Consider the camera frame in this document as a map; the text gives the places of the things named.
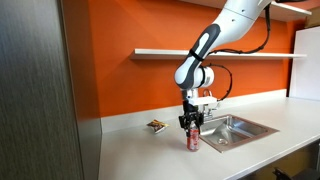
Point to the stainless steel sink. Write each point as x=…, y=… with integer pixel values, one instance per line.
x=227, y=132

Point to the chrome faucet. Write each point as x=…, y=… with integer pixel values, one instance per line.
x=210, y=107

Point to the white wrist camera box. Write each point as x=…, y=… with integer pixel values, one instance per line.
x=202, y=100

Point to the upper white wall shelf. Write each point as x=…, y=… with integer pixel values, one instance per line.
x=278, y=11

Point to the lower white wall shelf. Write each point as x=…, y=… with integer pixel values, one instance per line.
x=160, y=54

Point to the snack chip bag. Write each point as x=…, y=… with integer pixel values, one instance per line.
x=157, y=126

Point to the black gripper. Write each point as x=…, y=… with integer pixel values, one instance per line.
x=191, y=113

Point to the dark wood cabinet panel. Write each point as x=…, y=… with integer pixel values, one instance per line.
x=50, y=125

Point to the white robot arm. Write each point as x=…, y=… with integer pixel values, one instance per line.
x=233, y=22

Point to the white side panel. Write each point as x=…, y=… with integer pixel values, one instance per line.
x=305, y=74

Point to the white wall shelf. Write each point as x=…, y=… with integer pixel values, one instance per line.
x=278, y=11
x=160, y=54

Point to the red soda can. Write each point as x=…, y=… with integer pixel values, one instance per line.
x=193, y=137

